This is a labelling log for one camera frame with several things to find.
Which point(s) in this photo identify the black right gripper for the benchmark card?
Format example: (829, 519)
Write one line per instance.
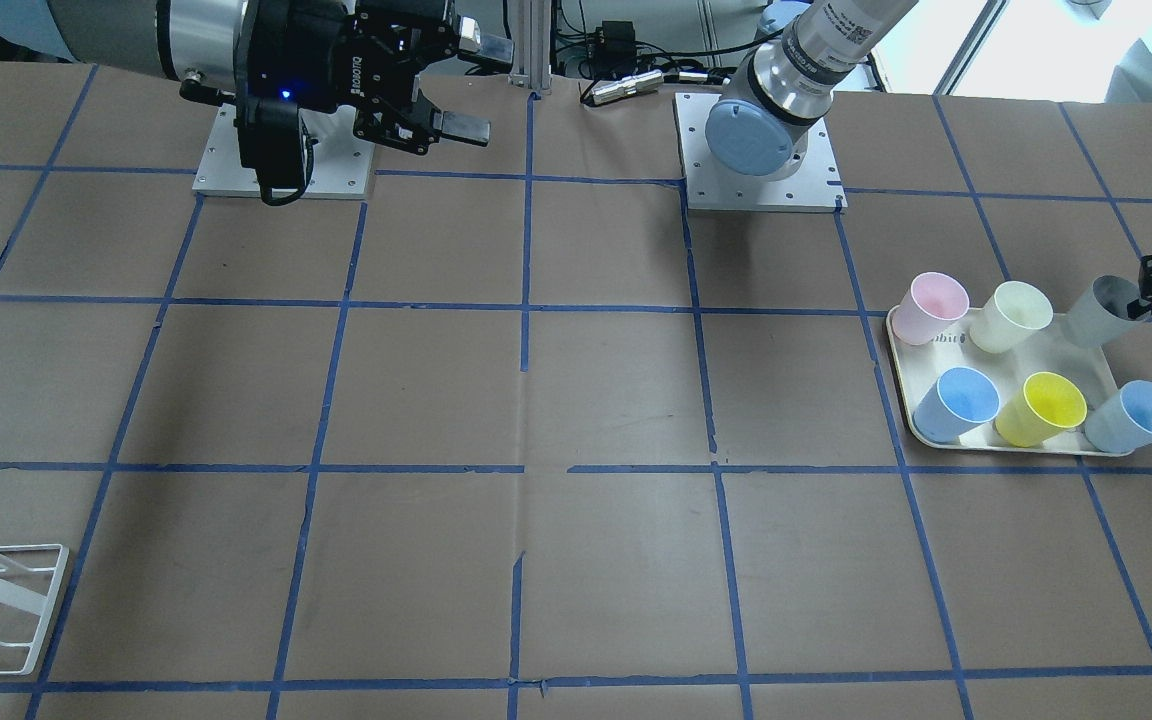
(321, 62)

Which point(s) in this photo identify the grey white plastic cup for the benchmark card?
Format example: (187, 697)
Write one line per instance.
(1097, 317)

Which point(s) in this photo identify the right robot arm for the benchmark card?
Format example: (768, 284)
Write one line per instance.
(191, 42)

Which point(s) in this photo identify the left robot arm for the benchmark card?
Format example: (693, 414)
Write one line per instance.
(786, 83)

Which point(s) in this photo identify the light blue plastic cup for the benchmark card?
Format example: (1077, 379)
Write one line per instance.
(1123, 423)

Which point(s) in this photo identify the pale green plastic cup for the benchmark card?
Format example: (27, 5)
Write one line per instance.
(1014, 313)

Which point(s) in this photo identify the yellow plastic cup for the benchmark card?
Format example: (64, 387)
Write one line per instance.
(1046, 405)

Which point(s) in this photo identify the pink plastic cup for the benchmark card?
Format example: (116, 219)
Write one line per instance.
(932, 304)

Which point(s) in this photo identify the cream plastic tray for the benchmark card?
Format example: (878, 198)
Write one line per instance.
(917, 368)

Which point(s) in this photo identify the aluminium frame post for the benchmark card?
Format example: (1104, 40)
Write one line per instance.
(532, 28)

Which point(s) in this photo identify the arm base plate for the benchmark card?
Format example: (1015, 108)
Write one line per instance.
(342, 169)
(809, 180)

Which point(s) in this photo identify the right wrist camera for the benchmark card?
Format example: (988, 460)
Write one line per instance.
(275, 143)

